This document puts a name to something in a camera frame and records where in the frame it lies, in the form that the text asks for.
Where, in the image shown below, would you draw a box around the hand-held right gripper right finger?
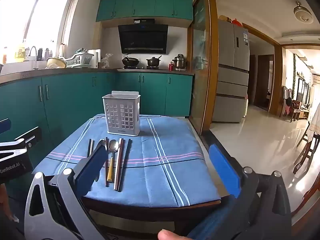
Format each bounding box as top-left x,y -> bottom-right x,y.
208,144 -> 293,240

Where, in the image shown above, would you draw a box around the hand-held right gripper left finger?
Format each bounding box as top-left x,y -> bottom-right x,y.
24,144 -> 109,240

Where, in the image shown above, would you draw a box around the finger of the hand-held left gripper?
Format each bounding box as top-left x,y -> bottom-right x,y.
0,118 -> 12,134
0,127 -> 40,162

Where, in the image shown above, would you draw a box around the dark brown chopstick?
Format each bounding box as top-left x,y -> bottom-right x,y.
105,137 -> 110,187

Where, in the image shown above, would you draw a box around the gold-handled silver spoon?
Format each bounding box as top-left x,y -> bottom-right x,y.
107,139 -> 120,182

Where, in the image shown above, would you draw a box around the white plastic utensil basket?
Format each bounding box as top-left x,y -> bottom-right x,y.
102,91 -> 141,137

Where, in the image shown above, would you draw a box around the person's right hand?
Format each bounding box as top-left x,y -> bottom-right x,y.
157,229 -> 182,240

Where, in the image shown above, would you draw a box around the teal lower cabinets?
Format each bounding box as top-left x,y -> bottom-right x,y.
0,71 -> 194,180

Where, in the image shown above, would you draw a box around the teal cabinets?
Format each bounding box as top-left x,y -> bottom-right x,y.
96,0 -> 194,22
0,71 -> 194,180

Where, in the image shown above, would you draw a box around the blue striped table cloth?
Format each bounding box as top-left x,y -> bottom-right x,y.
32,114 -> 222,208

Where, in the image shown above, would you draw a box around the yellow bottle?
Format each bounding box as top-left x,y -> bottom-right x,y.
15,44 -> 26,62

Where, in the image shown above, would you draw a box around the steel kitchen faucet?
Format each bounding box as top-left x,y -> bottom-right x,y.
28,46 -> 38,70

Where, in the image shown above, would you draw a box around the yellow basin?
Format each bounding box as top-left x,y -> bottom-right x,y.
46,57 -> 67,69

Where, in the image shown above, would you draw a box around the kitchen countertop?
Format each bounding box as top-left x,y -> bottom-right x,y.
0,66 -> 195,81

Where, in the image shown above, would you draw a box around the wooden chair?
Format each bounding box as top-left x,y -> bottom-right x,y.
292,120 -> 320,176

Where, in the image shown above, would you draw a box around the white dish rack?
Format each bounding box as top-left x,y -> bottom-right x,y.
62,48 -> 94,68

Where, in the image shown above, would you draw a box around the silver refrigerator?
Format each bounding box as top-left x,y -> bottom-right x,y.
211,19 -> 250,123

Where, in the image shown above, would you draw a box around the dining room chairs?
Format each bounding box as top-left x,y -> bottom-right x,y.
279,85 -> 311,123

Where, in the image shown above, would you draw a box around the white kitchen appliance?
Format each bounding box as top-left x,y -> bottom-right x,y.
87,49 -> 102,68

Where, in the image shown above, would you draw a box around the wooden-framed glass sliding door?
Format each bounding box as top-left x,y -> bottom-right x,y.
186,0 -> 221,136

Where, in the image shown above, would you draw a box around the clear plastic bag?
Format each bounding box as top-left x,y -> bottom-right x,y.
101,53 -> 113,68

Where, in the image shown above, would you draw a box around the kitchen window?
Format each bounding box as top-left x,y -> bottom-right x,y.
0,0 -> 81,64

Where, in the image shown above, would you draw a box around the gas stove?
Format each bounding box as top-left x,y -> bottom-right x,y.
123,66 -> 166,70

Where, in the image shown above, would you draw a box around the black wok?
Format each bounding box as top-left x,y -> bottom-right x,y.
122,55 -> 140,68

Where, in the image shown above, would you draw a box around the black cooking pot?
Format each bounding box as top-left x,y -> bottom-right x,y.
146,55 -> 162,68

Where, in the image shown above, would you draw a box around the black range hood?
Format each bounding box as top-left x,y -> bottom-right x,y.
118,19 -> 169,54

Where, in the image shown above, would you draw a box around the teal upper cabinets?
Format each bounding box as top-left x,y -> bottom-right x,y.
96,0 -> 194,22

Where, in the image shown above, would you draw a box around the ceiling lamp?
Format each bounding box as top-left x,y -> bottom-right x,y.
293,1 -> 314,25

